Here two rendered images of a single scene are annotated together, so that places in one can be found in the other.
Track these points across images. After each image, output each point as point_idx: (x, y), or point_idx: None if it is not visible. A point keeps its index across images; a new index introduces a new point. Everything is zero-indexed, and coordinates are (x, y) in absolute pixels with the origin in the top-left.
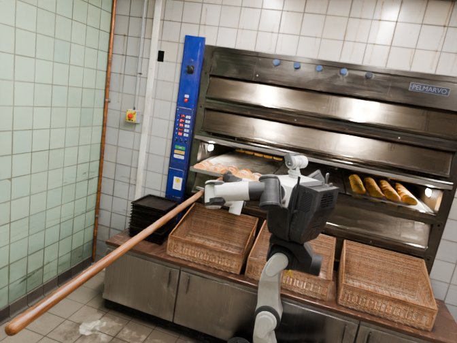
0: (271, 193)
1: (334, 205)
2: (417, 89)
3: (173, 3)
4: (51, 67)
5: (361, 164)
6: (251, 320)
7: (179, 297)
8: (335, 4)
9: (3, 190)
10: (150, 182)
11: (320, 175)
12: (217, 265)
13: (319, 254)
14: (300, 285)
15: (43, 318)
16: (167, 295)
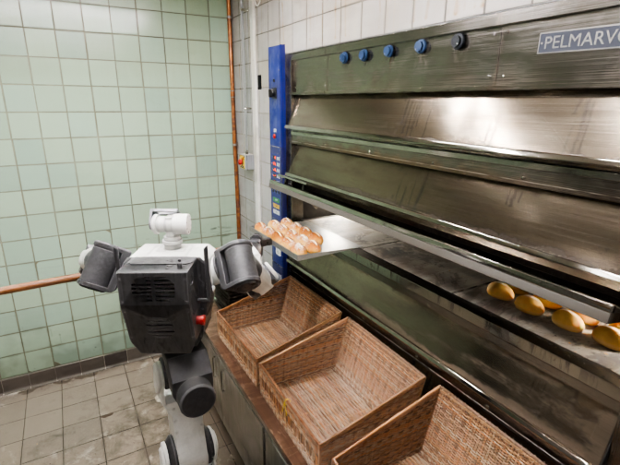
0: (85, 268)
1: (185, 303)
2: (555, 47)
3: (261, 9)
4: (144, 118)
5: (459, 235)
6: (260, 459)
7: (222, 393)
8: None
9: (101, 240)
10: None
11: (234, 249)
12: (244, 364)
13: (196, 382)
14: (296, 434)
15: (146, 372)
16: (217, 386)
